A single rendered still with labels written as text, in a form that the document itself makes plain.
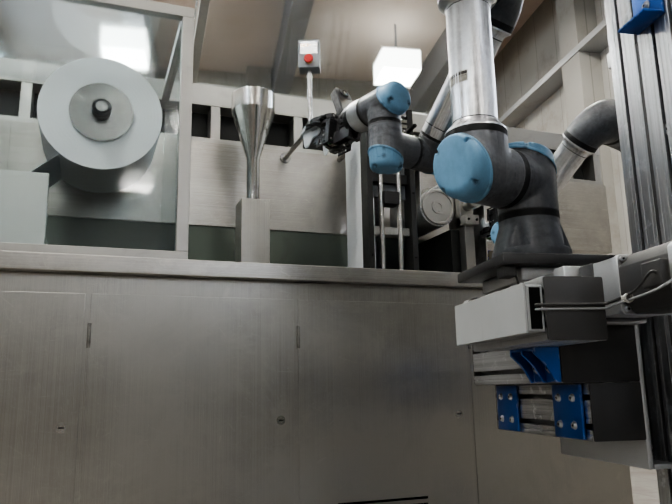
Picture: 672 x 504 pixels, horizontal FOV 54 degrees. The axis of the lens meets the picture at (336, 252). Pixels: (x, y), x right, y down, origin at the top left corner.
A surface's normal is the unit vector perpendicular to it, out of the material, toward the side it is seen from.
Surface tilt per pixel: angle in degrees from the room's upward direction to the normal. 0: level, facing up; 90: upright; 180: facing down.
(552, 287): 90
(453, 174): 98
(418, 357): 90
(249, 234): 90
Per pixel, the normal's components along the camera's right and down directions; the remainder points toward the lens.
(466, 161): -0.80, 0.03
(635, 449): -0.98, -0.02
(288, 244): 0.35, -0.20
